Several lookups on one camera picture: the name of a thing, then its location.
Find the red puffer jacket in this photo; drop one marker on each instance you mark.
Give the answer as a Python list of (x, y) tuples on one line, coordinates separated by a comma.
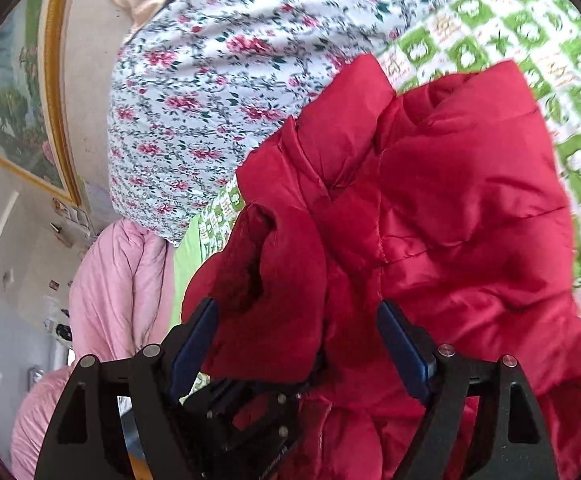
[(445, 185)]

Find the pink duvet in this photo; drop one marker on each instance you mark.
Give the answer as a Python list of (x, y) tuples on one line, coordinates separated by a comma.
[(115, 285)]

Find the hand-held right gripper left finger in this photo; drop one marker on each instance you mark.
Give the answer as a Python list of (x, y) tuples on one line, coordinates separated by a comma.
[(193, 350)]

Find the green checked bed sheet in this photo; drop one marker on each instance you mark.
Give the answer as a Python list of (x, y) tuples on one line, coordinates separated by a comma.
[(520, 20)]

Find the floral quilt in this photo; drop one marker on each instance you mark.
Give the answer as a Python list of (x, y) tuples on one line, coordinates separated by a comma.
[(220, 85)]

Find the light green sheet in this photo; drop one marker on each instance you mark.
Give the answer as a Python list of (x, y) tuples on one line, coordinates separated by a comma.
[(185, 260)]

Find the gold framed landscape painting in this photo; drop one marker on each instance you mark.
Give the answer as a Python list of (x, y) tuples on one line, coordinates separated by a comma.
[(15, 85)]

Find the white wall switch panel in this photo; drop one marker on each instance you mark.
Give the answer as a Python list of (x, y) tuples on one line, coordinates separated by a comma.
[(78, 220)]

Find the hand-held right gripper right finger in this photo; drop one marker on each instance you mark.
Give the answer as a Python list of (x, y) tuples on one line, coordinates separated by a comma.
[(405, 355)]

